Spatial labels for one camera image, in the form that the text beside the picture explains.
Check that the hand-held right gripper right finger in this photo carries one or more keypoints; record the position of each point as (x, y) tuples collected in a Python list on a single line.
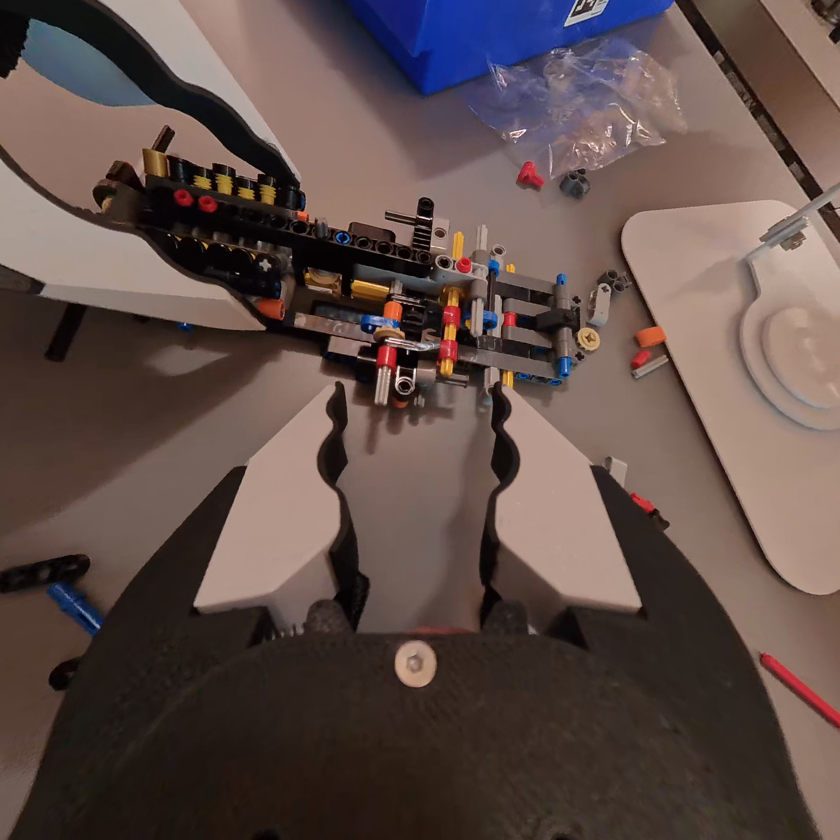
[(558, 525)]

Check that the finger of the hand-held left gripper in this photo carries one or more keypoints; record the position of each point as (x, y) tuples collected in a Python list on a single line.
[(197, 39), (98, 262)]

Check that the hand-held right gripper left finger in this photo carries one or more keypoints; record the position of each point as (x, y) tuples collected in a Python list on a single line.
[(282, 525)]

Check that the multicoloured lego chassis assembly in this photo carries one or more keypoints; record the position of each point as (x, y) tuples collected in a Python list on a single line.
[(394, 262)]

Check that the light grey lego beam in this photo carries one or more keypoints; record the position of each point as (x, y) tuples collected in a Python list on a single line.
[(615, 467)]

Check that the black and red lego connector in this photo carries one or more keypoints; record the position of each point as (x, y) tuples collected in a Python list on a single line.
[(646, 508)]

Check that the red lego bush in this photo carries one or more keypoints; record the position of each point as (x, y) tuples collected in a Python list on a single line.
[(640, 359)]

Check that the light grey lego axle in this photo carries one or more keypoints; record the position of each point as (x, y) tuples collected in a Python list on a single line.
[(653, 366)]

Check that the tan lego gear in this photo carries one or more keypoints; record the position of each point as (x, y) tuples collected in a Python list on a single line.
[(589, 339)]

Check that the orange lego piece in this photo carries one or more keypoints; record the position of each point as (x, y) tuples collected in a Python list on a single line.
[(649, 336)]

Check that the blue lego pin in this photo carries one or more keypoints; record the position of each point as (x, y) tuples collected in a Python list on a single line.
[(75, 607)]

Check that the black lego beam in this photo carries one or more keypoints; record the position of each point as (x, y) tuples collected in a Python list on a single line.
[(43, 569), (62, 674)]

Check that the dark grey lego connector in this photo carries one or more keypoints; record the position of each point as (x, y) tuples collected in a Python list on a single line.
[(575, 184), (617, 279)]

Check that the red lego axle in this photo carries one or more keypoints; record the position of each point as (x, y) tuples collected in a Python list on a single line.
[(800, 689)]

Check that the white stand base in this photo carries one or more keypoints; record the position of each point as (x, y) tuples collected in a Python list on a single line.
[(695, 328)]

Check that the blue plastic storage bin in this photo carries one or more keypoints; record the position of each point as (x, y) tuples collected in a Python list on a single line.
[(459, 39)]

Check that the clear plastic bag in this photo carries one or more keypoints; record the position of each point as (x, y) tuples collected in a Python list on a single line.
[(577, 105)]

